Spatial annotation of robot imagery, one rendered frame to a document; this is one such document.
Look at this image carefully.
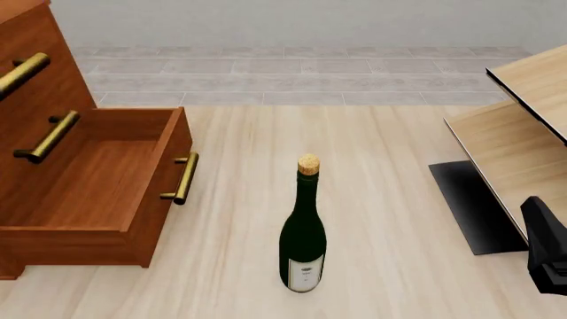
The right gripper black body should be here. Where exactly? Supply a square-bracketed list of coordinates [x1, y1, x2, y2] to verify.
[529, 258, 567, 295]

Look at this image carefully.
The wooden cabinet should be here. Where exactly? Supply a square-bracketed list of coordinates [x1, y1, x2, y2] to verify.
[0, 0, 99, 281]

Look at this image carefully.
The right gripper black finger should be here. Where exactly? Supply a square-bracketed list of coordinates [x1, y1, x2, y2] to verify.
[519, 195, 567, 271]

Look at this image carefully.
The pale wooden rack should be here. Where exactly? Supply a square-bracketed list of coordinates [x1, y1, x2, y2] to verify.
[443, 43, 567, 247]

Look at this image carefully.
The dark green wine bottle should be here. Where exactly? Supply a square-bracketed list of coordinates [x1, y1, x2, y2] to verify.
[278, 152, 328, 294]

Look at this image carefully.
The open wooden drawer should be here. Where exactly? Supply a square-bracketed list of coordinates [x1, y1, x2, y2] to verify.
[0, 106, 195, 269]

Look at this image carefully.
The brass handle on open drawer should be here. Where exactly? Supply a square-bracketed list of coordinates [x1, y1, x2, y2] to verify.
[159, 152, 200, 206]

